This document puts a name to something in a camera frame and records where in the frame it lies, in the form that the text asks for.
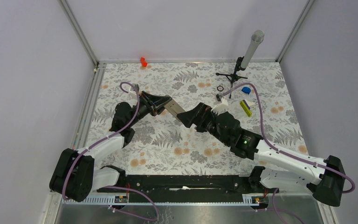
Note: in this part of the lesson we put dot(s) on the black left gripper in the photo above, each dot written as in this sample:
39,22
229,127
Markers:
151,101

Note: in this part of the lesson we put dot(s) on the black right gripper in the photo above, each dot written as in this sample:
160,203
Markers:
197,115

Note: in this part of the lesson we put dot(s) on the white remote control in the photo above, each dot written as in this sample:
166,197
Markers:
174,108

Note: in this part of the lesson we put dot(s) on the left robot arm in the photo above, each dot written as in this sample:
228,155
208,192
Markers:
78,172

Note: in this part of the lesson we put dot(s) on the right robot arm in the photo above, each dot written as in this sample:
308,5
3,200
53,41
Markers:
322,178

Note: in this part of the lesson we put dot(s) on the floral patterned table mat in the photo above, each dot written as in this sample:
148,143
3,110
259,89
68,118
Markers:
163,146

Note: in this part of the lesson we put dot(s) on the red plastic block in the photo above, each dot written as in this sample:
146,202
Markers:
143,62

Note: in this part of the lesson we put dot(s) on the black microphone tripod stand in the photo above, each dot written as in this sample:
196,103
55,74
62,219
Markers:
233,77

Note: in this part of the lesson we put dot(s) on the blue plastic cap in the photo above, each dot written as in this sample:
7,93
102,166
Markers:
246,90

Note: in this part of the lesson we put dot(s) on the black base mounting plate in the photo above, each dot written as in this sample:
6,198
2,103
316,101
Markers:
193,185

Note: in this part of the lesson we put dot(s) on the grey microphone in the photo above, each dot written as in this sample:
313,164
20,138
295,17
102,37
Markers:
256,39

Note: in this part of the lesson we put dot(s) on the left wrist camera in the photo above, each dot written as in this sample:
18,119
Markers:
134,91

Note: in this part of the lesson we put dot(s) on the aluminium frame rail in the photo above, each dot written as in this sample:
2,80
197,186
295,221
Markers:
87,66

